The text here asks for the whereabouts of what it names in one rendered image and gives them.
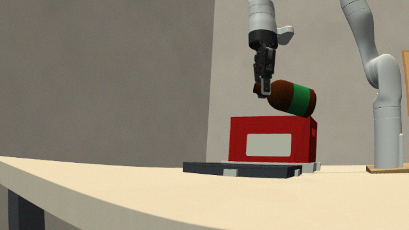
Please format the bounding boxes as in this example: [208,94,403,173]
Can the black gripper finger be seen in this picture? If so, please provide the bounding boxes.
[253,55,266,98]
[257,47,276,96]

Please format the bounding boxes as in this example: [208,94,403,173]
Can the brown bottle with green label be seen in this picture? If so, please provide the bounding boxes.
[253,80,316,118]

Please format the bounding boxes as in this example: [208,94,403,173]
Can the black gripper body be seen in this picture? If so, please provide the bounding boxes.
[249,29,278,64]

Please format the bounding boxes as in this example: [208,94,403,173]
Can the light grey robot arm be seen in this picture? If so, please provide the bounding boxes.
[248,0,403,169]

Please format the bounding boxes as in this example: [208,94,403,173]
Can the red crate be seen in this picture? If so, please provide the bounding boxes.
[228,116,317,163]

